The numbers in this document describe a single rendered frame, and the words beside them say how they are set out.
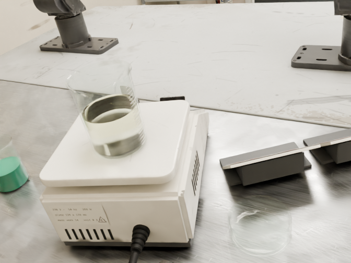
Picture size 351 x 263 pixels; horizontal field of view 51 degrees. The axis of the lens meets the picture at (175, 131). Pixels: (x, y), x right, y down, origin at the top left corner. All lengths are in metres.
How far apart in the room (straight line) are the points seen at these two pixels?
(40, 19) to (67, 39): 1.26
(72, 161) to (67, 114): 0.28
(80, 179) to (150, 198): 0.06
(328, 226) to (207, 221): 0.11
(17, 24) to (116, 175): 1.78
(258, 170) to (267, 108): 0.15
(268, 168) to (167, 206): 0.13
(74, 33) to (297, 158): 0.61
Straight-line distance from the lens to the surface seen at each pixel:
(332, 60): 0.62
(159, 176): 0.29
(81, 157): 0.34
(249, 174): 0.38
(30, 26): 2.09
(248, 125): 0.48
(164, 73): 0.66
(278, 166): 0.39
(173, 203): 0.30
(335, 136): 0.46
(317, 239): 0.35
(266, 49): 0.70
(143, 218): 0.32
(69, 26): 0.87
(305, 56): 0.64
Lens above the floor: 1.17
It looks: 33 degrees down
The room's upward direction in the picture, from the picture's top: 12 degrees counter-clockwise
